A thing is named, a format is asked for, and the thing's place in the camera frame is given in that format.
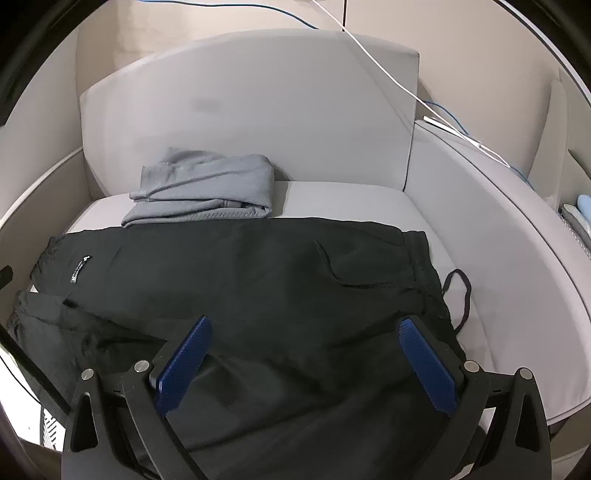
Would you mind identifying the grey sofa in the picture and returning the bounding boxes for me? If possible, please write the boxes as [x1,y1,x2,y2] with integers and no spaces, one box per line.
[0,30,591,430]

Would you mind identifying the black pants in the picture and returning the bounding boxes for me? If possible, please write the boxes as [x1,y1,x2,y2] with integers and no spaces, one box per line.
[7,219,474,480]

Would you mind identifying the white cable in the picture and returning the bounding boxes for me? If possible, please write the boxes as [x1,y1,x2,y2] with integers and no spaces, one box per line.
[313,0,512,170]

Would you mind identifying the grey textured pad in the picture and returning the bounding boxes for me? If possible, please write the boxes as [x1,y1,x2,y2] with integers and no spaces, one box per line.
[558,205,591,259]

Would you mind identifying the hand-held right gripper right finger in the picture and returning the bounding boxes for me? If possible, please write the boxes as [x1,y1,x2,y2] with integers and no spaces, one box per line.
[398,315,552,480]

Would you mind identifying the folded grey garment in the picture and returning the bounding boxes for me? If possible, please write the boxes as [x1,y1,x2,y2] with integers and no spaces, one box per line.
[121,148,274,228]

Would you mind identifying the flat white device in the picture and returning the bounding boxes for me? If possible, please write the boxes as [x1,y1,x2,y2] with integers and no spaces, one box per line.
[424,115,456,133]

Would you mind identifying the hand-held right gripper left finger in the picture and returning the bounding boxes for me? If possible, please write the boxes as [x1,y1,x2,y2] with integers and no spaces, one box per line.
[61,315,214,480]

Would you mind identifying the blue cable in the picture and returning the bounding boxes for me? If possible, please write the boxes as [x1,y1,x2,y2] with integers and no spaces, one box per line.
[182,0,539,192]

